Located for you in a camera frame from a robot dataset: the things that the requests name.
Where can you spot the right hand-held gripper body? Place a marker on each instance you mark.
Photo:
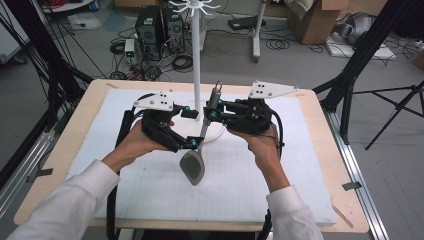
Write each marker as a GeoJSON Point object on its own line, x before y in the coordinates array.
{"type": "Point", "coordinates": [250, 115]}

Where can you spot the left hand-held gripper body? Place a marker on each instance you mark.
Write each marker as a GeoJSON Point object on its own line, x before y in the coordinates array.
{"type": "Point", "coordinates": [158, 125]}

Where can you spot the steel ladle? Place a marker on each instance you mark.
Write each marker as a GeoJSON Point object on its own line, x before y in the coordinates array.
{"type": "Point", "coordinates": [193, 166]}

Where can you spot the white hook stand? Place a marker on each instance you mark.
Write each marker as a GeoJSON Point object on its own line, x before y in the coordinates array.
{"type": "Point", "coordinates": [196, 66]}

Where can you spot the person's left hand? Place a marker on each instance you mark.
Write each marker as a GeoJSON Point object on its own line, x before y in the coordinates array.
{"type": "Point", "coordinates": [135, 143]}

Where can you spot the person's right hand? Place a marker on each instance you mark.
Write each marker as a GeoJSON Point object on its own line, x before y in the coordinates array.
{"type": "Point", "coordinates": [263, 146]}

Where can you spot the white grid mat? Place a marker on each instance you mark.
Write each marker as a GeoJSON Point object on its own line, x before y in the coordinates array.
{"type": "Point", "coordinates": [233, 186]}

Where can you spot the white stand leg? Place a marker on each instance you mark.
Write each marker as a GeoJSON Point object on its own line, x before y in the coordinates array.
{"type": "Point", "coordinates": [256, 33]}

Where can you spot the small silver box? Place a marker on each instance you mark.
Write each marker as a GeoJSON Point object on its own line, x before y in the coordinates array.
{"type": "Point", "coordinates": [129, 50]}

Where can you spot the slim black computer tower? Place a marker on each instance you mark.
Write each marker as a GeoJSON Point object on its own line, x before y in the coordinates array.
{"type": "Point", "coordinates": [175, 31]}

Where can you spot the flat black device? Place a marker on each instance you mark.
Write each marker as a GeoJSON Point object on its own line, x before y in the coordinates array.
{"type": "Point", "coordinates": [245, 22]}

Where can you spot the large black computer tower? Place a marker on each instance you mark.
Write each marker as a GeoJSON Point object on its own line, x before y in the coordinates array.
{"type": "Point", "coordinates": [148, 31]}

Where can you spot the cardboard box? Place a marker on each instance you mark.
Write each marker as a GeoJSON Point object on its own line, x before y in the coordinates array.
{"type": "Point", "coordinates": [316, 25]}

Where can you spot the beige cloth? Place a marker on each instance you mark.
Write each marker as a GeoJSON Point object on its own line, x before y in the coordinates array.
{"type": "Point", "coordinates": [300, 7]}

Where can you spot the white flat board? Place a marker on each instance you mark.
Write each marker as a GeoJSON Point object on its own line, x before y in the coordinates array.
{"type": "Point", "coordinates": [353, 51]}

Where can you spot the grey tape piece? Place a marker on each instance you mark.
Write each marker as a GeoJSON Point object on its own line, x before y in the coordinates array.
{"type": "Point", "coordinates": [352, 186]}
{"type": "Point", "coordinates": [41, 174]}

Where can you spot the grey bag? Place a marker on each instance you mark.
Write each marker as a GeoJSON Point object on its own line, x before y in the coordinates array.
{"type": "Point", "coordinates": [355, 28]}

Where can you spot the thin wooden stick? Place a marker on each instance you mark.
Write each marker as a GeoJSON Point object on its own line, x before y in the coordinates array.
{"type": "Point", "coordinates": [342, 216]}

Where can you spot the black tripod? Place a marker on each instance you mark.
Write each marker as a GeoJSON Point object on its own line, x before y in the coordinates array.
{"type": "Point", "coordinates": [398, 106]}

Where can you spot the white round table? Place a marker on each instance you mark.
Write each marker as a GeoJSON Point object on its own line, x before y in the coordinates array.
{"type": "Point", "coordinates": [66, 5]}

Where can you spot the aluminium rail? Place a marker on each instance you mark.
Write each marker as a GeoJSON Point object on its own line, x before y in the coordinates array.
{"type": "Point", "coordinates": [23, 170]}
{"type": "Point", "coordinates": [358, 173]}

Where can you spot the black frame post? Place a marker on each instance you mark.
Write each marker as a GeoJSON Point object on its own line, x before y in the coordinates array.
{"type": "Point", "coordinates": [43, 56]}
{"type": "Point", "coordinates": [363, 50]}

